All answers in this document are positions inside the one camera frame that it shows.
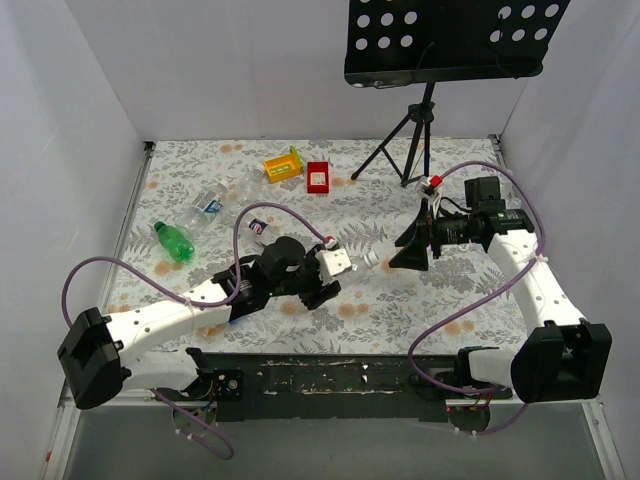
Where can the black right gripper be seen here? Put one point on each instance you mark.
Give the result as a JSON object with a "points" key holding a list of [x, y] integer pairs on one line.
{"points": [[430, 236]]}

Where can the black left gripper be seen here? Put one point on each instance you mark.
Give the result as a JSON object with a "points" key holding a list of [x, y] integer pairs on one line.
{"points": [[311, 280]]}

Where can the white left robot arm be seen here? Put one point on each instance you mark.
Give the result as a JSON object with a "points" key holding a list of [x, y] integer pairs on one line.
{"points": [[242, 289]]}

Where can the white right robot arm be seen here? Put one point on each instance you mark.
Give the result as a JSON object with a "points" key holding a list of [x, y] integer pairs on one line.
{"points": [[564, 355]]}

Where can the clear Pepsi bottle black cap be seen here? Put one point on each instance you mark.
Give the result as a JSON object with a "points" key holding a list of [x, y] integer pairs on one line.
{"points": [[257, 231]]}

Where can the large clear bottle white cap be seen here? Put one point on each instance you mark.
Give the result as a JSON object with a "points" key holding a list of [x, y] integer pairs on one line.
{"points": [[246, 190]]}

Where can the large clear crumpled bottle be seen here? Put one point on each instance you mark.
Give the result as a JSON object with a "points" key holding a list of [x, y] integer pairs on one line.
{"points": [[204, 230]]}

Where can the clear bottle green-blue label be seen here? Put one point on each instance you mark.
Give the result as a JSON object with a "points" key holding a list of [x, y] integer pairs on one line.
{"points": [[209, 201]]}

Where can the green plastic bottle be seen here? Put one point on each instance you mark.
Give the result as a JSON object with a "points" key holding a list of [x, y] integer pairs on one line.
{"points": [[174, 242]]}

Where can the red plastic bin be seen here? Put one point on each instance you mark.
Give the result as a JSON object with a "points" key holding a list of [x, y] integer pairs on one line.
{"points": [[317, 179]]}

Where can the yellow plastic bin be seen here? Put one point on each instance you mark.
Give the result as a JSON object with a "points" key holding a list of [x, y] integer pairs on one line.
{"points": [[281, 168]]}

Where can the green plastic bin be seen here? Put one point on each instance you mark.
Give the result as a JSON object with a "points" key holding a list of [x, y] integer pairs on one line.
{"points": [[296, 158]]}

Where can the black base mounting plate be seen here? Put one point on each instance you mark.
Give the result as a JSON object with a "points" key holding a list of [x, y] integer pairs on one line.
{"points": [[242, 387]]}

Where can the black music stand tripod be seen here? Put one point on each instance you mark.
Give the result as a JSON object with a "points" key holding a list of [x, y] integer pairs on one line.
{"points": [[392, 44]]}

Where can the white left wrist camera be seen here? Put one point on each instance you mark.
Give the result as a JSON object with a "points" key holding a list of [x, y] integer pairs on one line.
{"points": [[336, 262]]}

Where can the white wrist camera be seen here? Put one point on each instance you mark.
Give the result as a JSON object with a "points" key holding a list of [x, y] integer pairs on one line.
{"points": [[336, 262], [428, 187]]}

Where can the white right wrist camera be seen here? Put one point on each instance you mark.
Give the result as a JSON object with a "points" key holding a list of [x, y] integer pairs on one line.
{"points": [[428, 187]]}

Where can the aluminium frame rail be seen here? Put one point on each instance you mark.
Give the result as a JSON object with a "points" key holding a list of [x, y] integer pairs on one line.
{"points": [[89, 359]]}

